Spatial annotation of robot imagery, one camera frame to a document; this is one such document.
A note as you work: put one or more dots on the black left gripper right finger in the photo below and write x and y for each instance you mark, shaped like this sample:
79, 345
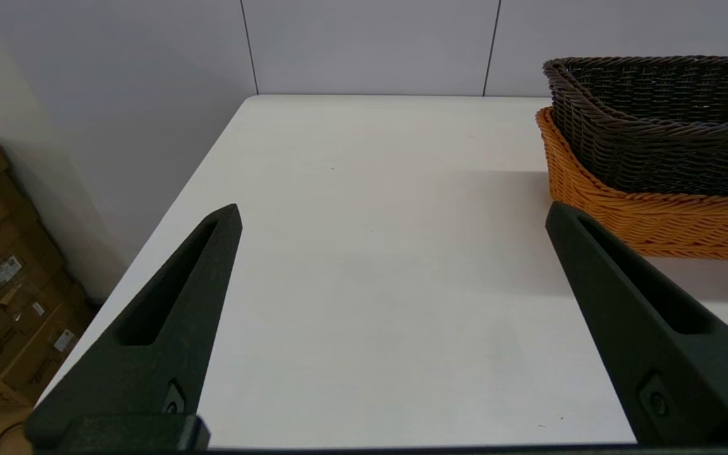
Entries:
699, 379

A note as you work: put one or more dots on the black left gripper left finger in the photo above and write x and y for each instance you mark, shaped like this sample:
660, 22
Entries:
162, 360

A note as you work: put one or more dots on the orange wicker basket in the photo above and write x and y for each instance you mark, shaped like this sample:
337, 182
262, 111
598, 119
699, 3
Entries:
667, 224

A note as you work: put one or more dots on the dark brown wicker basket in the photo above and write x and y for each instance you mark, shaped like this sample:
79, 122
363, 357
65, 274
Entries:
667, 158

